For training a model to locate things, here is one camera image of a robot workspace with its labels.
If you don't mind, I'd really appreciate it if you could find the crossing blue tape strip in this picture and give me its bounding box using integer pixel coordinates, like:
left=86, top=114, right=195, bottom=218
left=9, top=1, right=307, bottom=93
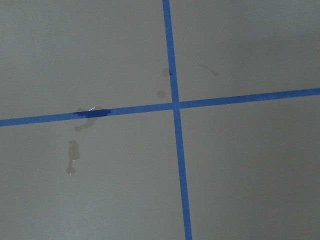
left=0, top=88, right=320, bottom=127

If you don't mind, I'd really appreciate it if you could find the long blue tape strip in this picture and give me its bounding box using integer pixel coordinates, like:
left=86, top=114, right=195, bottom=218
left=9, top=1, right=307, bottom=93
left=162, top=0, right=193, bottom=240

